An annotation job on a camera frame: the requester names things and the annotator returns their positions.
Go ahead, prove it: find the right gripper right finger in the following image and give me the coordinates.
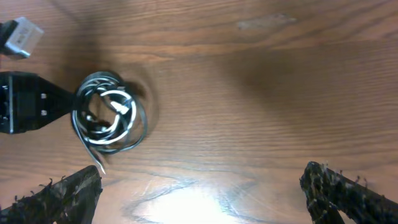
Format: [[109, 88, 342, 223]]
[[300, 161, 397, 224]]

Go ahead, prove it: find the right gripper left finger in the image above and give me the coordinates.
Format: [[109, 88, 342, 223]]
[[1, 165, 103, 224]]

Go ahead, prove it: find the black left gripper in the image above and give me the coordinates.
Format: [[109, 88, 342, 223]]
[[1, 72, 73, 134]]

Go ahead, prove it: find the thin black usb cable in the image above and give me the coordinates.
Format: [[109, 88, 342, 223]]
[[72, 77, 131, 175]]

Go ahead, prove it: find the thick black usb cable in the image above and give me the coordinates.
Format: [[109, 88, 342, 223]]
[[70, 70, 149, 155]]

